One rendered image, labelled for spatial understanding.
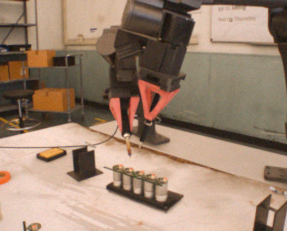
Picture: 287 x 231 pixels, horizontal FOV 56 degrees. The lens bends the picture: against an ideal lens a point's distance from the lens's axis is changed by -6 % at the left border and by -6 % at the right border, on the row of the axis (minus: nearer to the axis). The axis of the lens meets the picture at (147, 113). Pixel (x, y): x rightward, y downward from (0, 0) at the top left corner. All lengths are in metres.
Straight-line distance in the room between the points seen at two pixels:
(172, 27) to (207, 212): 0.36
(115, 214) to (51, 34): 5.21
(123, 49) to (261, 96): 2.74
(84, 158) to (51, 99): 3.35
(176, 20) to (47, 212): 0.44
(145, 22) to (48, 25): 5.19
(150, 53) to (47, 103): 3.64
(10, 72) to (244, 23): 3.53
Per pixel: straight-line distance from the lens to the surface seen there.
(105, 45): 0.65
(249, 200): 0.66
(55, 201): 0.65
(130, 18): 0.48
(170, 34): 0.51
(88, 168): 0.73
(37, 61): 4.11
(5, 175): 0.78
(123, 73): 0.61
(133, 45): 0.54
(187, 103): 3.70
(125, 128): 0.66
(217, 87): 3.43
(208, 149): 0.92
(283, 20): 0.65
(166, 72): 0.51
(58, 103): 4.01
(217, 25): 3.39
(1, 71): 4.83
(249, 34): 3.21
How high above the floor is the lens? 1.07
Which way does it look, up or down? 14 degrees down
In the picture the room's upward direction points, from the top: straight up
